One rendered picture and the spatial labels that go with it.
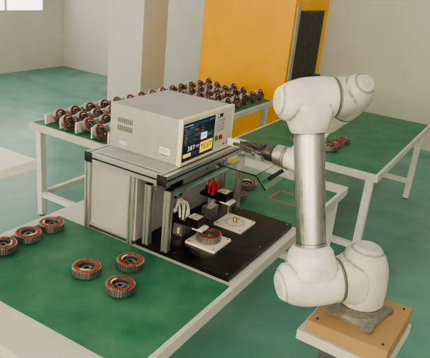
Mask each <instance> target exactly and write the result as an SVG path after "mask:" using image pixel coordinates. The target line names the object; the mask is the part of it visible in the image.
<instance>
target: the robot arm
mask: <svg viewBox="0 0 430 358"><path fill-rule="evenodd" d="M374 88H375V83H374V81H373V79H372V78H371V77H370V76H369V75H366V74H365V73H356V74H353V75H351V76H350V77H349V76H343V77H324V76H316V77H301V78H298V79H295V80H291V81H289V82H286V83H284V84H283V85H281V86H279V87H278V88H277V89H276V90H275V93H274V97H273V106H274V110H275V113H276V115H278V116H279V118H281V119H282V120H284V121H286V122H287V125H288V127H289V130H290V131H291V133H292V134H294V145H293V147H289V146H283V145H280V144H278V145H273V144H271V143H269V144H268V145H267V144H263V143H256V142H252V141H243V142H242V141H239V140H237V139H232V138H228V139H227V144H228V145H231V146H235V147H238V149H239V150H242V151H245V152H246V153H249V154H251V155H252V156H254V155H255V154H257V155H259V156H261V155H263V157H264V159H265V160H266V161H270V162H272V163H273V164H275V165H277V166H282V167H285V168H287V169H288V170H290V171H293V172H294V184H295V219H296V242H295V243H294V244H293V245H292V246H291V247H290V249H289V250H288V255H287V258H286V260H285V262H284V263H281V264H280V265H279V266H278V267H277V269H276V272H275V275H274V284H275V290H276V292H277V295H278V297H279V298H280V299H281V300H283V301H284V302H287V303H289V304H291V305H296V306H301V307H315V306H323V305H330V304H333V305H330V306H328V307H326V314H328V315H332V316H334V317H336V318H338V319H340V320H342V321H344V322H347V323H348V324H350V325H352V326H354V327H356V328H358V329H360V330H362V331H363V332H364V333H365V334H367V335H371V334H372V333H373V330H374V329H375V328H376V327H377V326H378V325H379V324H380V323H381V322H382V321H383V320H384V319H385V318H386V317H387V316H389V315H391V314H393V308H391V307H390V306H387V305H383V303H384V300H385V296H386V292H387V284H388V278H389V266H388V262H387V257H386V255H385V253H384V251H383V250H382V248H381V247H380V246H379V245H378V244H376V243H374V242H370V241H366V240H361V241H357V242H353V243H352V244H350V245H349V246H347V247H346V248H345V251H344V252H342V253H340V254H339V255H337V256H334V252H333V249H332V248H331V247H330V246H329V245H328V244H327V243H326V169H325V140H326V139H327V137H328V135H329V134H330V133H333V132H335V131H337V130H338V129H340V128H341V127H342V126H344V125H346V124H347V123H349V122H351V121H353V120H354V119H355V118H356V117H357V116H359V115H361V114H362V113H363V112H364V110H365V109H366V108H367V107H368V105H369V104H370V103H371V101H372V99H373V95H374V93H375V90H374Z"/></svg>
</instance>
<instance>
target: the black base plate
mask: <svg viewBox="0 0 430 358"><path fill-rule="evenodd" d="M214 203H215V204H218V205H219V206H218V212H217V215H215V216H214V217H212V218H211V219H207V218H205V221H206V222H205V225H206V226H209V227H210V229H211V228H214V229H217V230H219V231H220V232H221V236H223V237H226V238H229V239H231V242H229V243H228V244H227V245H226V246H224V247H223V248H221V249H219V250H218V251H217V252H216V253H215V254H213V253H210V252H208V251H205V250H203V249H200V248H197V247H195V246H192V245H190V244H187V243H185V240H187V239H188V238H190V237H192V236H193V235H195V234H196V233H197V231H195V230H193V229H192V228H191V230H190V232H188V233H186V234H185V235H183V236H182V237H181V236H179V235H176V234H173V233H172V231H173V222H175V221H172V230H171V240H170V250H169V251H168V252H167V253H165V252H163V251H161V250H160V246H161V236H162V227H159V228H157V229H156V230H154V231H152V239H151V244H149V245H145V244H142V237H141V238H140V239H138V240H136V245H138V246H141V247H143V248H145V249H148V250H150V251H153V252H155V253H157V254H160V255H162V256H165V257H167V258H169V259H172V260H175V261H177V262H180V263H181V264H184V265H187V266H190V267H192V268H194V269H196V270H199V271H202V272H204V273H207V274H209V275H211V276H214V277H216V278H219V279H221V280H223V281H226V282H229V281H230V280H231V279H232V278H233V277H235V276H236V275H237V274H238V273H240V272H241V271H242V270H243V269H244V268H245V267H246V266H248V265H249V264H250V263H251V262H252V261H254V260H255V259H256V258H258V257H259V256H260V255H261V254H262V253H263V252H264V251H265V250H267V249H268V248H269V247H270V246H272V245H273V244H274V243H275V242H276V241H277V240H278V239H279V238H281V237H282V236H283V235H284V234H286V233H287V232H288V231H289V230H291V228H292V224H290V223H287V222H283V221H281V220H278V219H275V218H271V217H268V216H265V215H262V214H259V213H257V212H253V211H250V210H247V209H244V208H242V207H237V208H235V207H232V205H230V206H229V210H228V213H231V214H234V215H238V216H240V217H244V218H246V219H250V220H253V221H254V222H255V224H254V225H253V226H252V227H250V228H249V229H247V230H246V231H244V232H243V233H242V234H238V233H235V232H232V231H230V230H227V229H224V228H222V227H218V226H216V225H214V222H215V221H216V220H218V219H220V218H222V217H223V216H224V215H227V208H228V205H225V204H223V203H220V202H219V201H216V200H214ZM205 204H207V201H206V202H204V203H202V204H200V205H198V206H197V207H195V208H193V209H192V210H190V214H192V213H197V214H198V215H202V206H204V205H205Z"/></svg>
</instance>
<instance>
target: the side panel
mask: <svg viewBox="0 0 430 358"><path fill-rule="evenodd" d="M135 191H136V178H135V177H133V176H130V175H126V174H124V173H120V172H118V171H115V170H112V169H109V168H105V167H103V166H99V165H97V164H94V163H90V162H88V161H84V226H85V227H88V228H90V229H93V230H95V231H97V232H100V233H102V234H105V235H107V236H109V237H112V238H114V239H117V240H119V241H121V242H124V243H127V244H130V245H133V244H135V242H136V241H133V223H134V207H135Z"/></svg>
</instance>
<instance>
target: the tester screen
mask: <svg viewBox="0 0 430 358"><path fill-rule="evenodd" d="M214 120H215V117H212V118H210V119H206V120H204V121H200V122H197V123H194V124H190V125H188V126H185V127H184V141H183V150H182V161H184V160H187V159H188V158H191V157H193V156H196V155H199V154H200V152H199V150H198V149H200V142H202V141H205V140H207V139H210V138H213V135H212V136H209V137H206V138H204V139H201V134H202V133H203V132H205V131H208V130H211V129H213V128H214ZM194 144H195V149H194V150H192V151H189V152H187V147H188V146H192V145H194ZM211 148H212V147H211ZM211 148H210V149H211ZM210 149H208V150H210ZM195 150H198V153H196V154H194V155H192V156H189V157H186V158H183V155H185V154H188V153H191V152H193V151H195ZM208 150H205V151H208ZM205 151H203V152H205ZM203 152H201V153H203Z"/></svg>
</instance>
